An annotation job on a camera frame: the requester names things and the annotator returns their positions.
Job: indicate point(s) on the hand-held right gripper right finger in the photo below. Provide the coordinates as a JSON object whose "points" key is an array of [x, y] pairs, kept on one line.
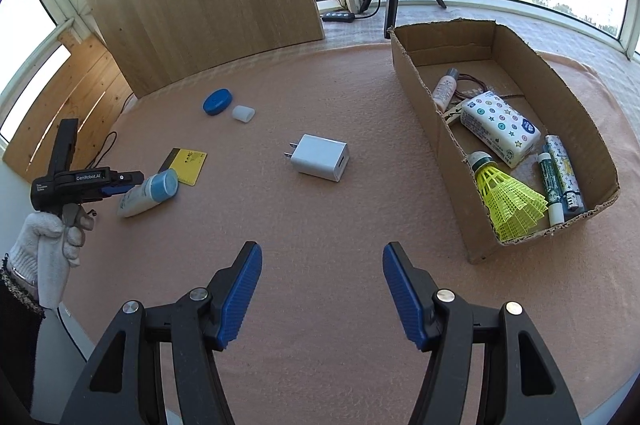
{"points": [[405, 300]]}

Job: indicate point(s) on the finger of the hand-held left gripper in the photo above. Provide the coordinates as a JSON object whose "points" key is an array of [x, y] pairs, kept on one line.
{"points": [[117, 189]]}

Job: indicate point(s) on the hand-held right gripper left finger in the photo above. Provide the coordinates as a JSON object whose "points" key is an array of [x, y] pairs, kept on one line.
{"points": [[240, 295]]}

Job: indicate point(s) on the white tube with blue cap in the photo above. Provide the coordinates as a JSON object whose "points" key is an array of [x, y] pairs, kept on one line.
{"points": [[145, 200]]}

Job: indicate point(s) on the yellow card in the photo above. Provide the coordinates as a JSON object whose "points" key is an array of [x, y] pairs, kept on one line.
{"points": [[187, 165]]}

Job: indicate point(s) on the cardboard box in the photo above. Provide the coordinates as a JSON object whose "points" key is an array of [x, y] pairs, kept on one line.
{"points": [[450, 195]]}

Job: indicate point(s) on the blue oval lid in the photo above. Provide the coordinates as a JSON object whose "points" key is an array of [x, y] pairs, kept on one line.
{"points": [[217, 101]]}

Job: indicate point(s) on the yellow shuttlecock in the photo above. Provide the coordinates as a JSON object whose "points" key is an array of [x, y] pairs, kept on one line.
{"points": [[505, 200]]}

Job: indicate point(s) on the white charger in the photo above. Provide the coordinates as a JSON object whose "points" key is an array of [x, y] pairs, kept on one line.
{"points": [[320, 157]]}

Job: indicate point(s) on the green lip balm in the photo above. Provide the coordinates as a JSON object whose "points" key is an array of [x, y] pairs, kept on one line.
{"points": [[550, 185]]}

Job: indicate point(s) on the wooden clothespin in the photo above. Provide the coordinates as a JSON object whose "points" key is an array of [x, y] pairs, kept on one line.
{"points": [[454, 112]]}

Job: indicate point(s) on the patterned lighter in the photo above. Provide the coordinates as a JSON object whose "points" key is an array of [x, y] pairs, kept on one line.
{"points": [[562, 165]]}

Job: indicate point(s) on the small white bottle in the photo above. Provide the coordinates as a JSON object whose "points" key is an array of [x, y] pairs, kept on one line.
{"points": [[444, 91]]}

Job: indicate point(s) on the person's left forearm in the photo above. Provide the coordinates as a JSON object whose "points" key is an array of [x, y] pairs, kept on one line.
{"points": [[17, 335]]}

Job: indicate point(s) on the person's left hand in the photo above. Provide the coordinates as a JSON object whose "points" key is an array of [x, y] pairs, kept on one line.
{"points": [[40, 250]]}

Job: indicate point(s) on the wooden slat panel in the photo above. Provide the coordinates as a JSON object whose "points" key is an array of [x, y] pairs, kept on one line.
{"points": [[75, 95]]}

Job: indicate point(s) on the white plastic cap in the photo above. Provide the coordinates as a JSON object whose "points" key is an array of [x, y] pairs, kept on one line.
{"points": [[243, 113]]}

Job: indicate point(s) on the white dotted tissue pack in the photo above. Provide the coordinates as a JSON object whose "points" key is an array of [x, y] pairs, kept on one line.
{"points": [[500, 125]]}

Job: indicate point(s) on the black inline remote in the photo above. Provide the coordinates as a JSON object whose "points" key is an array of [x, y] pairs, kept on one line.
{"points": [[339, 16]]}

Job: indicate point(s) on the plaid cloth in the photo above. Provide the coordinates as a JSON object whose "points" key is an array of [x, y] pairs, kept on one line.
{"points": [[590, 40]]}

